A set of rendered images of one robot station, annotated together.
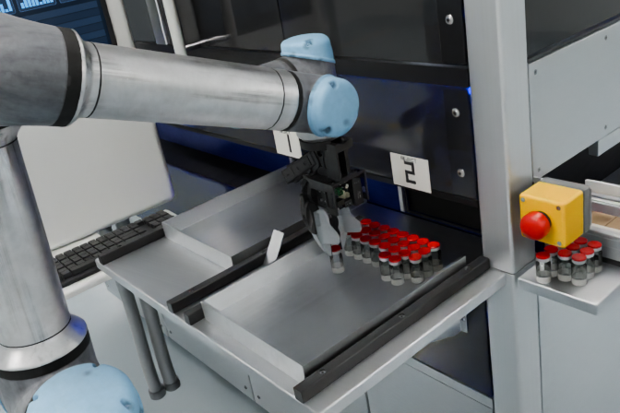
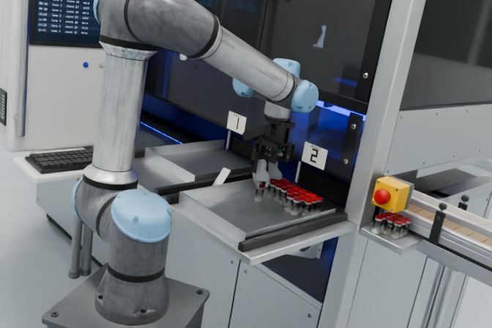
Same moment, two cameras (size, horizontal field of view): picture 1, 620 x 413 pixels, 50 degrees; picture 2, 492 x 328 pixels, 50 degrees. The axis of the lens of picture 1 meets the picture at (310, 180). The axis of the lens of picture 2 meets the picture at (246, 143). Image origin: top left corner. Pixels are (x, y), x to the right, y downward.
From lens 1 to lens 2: 0.46 m
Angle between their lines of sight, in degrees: 11
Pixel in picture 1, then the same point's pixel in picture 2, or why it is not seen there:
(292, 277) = (230, 197)
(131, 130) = not seen: hidden behind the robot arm
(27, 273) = (129, 131)
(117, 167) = not seen: hidden behind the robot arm
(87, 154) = (97, 94)
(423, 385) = (277, 292)
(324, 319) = (251, 220)
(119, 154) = not seen: hidden behind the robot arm
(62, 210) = (69, 124)
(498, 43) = (389, 94)
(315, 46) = (293, 66)
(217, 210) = (177, 152)
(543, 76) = (403, 121)
